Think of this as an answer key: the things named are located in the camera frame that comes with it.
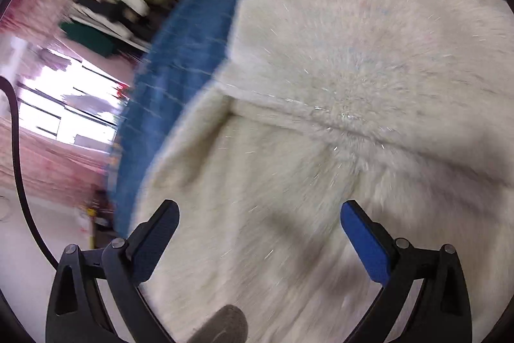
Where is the window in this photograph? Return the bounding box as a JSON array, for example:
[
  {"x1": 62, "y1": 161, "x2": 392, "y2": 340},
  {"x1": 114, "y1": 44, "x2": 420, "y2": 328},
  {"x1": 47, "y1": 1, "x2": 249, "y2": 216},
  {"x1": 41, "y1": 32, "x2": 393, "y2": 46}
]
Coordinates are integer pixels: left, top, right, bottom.
[{"x1": 16, "y1": 58, "x2": 129, "y2": 147}]

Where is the pink floral curtain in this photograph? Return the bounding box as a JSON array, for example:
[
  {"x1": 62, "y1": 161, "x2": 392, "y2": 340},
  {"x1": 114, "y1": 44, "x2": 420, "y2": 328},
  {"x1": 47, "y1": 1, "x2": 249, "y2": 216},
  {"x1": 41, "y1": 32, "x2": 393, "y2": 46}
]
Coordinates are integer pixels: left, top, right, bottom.
[{"x1": 0, "y1": 116, "x2": 117, "y2": 203}]

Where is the black cable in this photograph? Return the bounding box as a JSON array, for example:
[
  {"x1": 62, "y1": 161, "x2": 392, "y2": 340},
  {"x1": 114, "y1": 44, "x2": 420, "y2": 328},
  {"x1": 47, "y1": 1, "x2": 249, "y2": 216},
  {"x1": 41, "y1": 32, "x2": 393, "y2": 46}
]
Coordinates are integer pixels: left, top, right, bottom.
[{"x1": 0, "y1": 77, "x2": 59, "y2": 270}]

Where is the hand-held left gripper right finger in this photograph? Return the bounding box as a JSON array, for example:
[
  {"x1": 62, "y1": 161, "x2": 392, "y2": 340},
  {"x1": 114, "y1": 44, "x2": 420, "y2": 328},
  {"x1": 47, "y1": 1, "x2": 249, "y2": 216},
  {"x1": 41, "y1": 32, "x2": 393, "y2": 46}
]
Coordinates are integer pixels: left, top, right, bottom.
[{"x1": 340, "y1": 200, "x2": 472, "y2": 343}]

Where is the pile of clothes on shelf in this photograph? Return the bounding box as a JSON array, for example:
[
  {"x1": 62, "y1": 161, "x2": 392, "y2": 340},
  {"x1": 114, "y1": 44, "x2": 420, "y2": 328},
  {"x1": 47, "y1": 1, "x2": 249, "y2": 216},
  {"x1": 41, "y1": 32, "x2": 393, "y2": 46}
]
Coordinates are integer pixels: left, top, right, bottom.
[{"x1": 60, "y1": 0, "x2": 181, "y2": 56}]

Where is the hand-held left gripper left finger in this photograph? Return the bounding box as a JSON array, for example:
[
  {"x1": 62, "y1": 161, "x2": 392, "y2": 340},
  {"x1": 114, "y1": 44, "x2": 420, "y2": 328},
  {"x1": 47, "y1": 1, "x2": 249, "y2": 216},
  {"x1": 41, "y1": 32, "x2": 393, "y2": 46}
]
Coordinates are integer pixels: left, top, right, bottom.
[{"x1": 45, "y1": 199, "x2": 180, "y2": 343}]

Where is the blue bed sheet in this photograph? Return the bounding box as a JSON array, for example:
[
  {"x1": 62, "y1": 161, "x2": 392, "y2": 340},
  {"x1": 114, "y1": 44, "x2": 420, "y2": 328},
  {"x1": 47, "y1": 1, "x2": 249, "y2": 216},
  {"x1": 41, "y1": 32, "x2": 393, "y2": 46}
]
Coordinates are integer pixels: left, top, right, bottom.
[{"x1": 108, "y1": 0, "x2": 258, "y2": 237}]

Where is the white fluffy sweater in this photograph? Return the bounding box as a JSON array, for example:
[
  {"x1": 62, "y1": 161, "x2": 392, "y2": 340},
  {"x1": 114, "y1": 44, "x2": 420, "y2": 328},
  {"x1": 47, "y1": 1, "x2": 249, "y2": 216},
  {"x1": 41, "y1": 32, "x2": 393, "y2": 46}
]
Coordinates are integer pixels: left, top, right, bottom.
[{"x1": 129, "y1": 0, "x2": 514, "y2": 343}]

